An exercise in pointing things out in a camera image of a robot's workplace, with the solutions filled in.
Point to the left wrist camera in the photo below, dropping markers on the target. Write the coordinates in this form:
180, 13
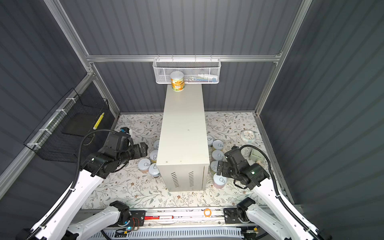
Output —
126, 130

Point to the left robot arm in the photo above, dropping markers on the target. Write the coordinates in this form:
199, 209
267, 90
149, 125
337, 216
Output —
115, 154

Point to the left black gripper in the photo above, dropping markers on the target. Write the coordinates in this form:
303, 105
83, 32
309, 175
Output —
138, 153

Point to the pink labelled can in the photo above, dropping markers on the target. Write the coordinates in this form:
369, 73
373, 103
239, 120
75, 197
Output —
219, 182

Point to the black wire basket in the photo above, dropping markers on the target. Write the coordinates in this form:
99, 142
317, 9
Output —
59, 138

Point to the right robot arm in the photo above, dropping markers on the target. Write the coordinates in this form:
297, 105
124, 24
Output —
286, 223

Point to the can left row front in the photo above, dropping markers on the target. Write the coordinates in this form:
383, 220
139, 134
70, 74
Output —
154, 171

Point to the round white alarm clock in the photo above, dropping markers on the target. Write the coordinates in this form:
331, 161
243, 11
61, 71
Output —
248, 136

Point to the can left row far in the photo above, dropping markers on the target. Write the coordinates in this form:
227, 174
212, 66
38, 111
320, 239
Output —
156, 144

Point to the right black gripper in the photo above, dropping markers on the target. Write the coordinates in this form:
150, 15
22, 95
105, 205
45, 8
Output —
224, 169

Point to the white metal cabinet counter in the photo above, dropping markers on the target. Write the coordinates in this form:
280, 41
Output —
183, 156

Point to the yellow orange labelled can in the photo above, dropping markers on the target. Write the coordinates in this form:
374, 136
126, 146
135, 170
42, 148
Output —
177, 81

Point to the yellow strip in basket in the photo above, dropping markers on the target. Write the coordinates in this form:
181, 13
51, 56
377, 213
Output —
99, 120

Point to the green labelled can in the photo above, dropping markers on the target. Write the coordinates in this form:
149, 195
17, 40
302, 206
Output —
144, 165

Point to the white wire mesh basket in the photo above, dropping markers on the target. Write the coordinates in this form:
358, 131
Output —
163, 69

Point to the red white marker pen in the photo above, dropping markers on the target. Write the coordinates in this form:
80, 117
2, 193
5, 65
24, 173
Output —
163, 218

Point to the small green white box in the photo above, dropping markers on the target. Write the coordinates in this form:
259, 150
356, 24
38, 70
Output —
257, 157

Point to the tubes in white basket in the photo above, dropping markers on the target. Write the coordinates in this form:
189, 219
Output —
202, 79

